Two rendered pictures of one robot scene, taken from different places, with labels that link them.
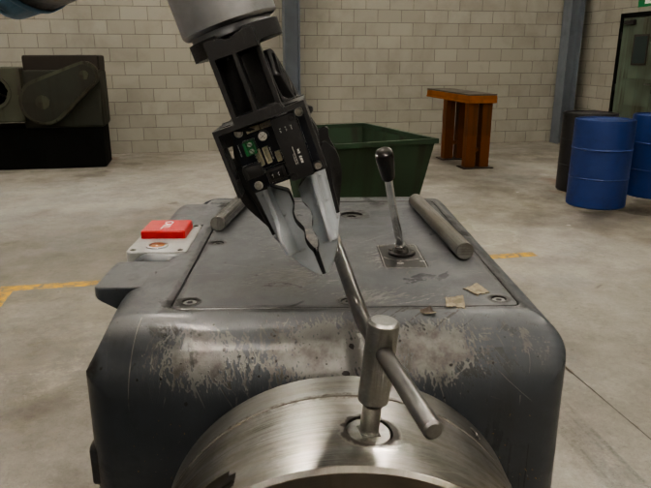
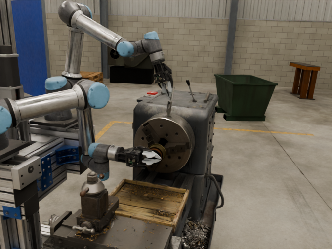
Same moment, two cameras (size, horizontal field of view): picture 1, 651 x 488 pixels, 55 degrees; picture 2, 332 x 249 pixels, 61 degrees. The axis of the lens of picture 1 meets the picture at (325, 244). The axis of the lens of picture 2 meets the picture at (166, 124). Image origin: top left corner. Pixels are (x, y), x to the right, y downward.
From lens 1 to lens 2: 1.10 m
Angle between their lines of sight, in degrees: 16
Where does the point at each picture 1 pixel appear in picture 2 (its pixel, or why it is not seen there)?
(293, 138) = (163, 76)
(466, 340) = (191, 111)
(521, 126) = not seen: outside the picture
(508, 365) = (197, 116)
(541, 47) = not seen: outside the picture
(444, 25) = (302, 34)
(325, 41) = (246, 39)
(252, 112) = (157, 72)
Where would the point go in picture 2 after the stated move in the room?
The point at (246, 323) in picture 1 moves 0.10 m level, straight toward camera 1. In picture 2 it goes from (158, 105) to (154, 109)
